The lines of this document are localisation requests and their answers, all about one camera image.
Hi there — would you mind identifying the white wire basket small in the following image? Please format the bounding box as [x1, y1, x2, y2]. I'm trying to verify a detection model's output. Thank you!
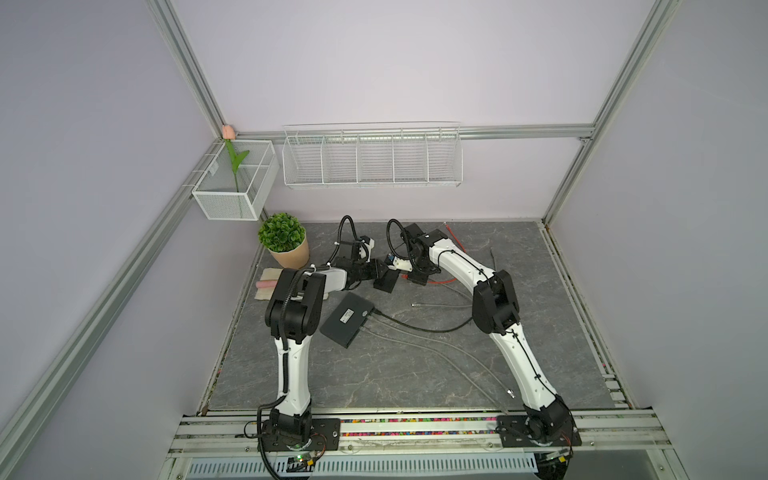
[192, 140, 279, 221]

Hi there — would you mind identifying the black cable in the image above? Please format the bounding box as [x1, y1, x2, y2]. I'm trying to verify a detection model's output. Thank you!
[371, 308, 475, 334]

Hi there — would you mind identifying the green plant in beige pot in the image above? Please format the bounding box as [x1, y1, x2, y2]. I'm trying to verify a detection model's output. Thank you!
[258, 212, 310, 269]

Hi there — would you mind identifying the white wire shelf wide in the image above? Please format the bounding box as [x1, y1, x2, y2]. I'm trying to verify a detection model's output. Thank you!
[282, 121, 464, 188]

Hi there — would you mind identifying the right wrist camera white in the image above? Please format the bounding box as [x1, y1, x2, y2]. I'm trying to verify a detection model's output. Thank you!
[384, 253, 413, 272]

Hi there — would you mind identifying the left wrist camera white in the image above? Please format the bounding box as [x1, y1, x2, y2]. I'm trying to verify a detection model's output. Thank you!
[357, 236, 375, 263]

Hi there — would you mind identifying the red ethernet cable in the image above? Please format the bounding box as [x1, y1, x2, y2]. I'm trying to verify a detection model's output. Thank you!
[400, 223, 469, 287]

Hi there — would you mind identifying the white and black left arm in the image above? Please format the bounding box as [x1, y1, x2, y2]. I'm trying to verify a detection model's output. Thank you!
[257, 213, 398, 450]

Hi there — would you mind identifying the pink tulip artificial flower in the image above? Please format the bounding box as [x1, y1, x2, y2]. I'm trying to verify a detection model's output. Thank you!
[221, 125, 250, 192]

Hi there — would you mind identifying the black ribbed network switch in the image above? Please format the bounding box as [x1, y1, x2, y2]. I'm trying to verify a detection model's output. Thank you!
[373, 270, 400, 293]

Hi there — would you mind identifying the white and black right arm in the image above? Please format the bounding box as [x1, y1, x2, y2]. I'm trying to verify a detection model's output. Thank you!
[385, 219, 577, 447]

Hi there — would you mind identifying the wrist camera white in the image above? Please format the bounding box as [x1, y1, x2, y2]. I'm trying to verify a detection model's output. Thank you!
[384, 253, 413, 272]
[357, 236, 375, 263]

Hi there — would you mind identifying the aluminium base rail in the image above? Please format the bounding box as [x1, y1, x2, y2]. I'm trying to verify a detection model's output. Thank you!
[159, 410, 687, 479]

